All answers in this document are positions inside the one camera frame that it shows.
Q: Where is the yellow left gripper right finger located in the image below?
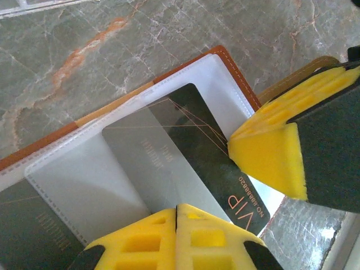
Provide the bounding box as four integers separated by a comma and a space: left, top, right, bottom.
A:
175, 203, 284, 270

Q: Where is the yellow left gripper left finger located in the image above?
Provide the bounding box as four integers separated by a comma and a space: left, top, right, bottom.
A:
66, 208, 177, 270

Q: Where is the brown leather card holder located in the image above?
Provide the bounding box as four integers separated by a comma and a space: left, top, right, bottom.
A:
0, 44, 341, 270

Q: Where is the black VIP card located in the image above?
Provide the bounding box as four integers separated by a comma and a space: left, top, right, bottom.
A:
101, 83, 271, 237

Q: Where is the black gold-print card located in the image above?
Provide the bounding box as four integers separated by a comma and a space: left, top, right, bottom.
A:
0, 179, 85, 270

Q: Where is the aluminium rail beam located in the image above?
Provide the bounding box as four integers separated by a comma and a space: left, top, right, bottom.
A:
327, 210, 360, 270

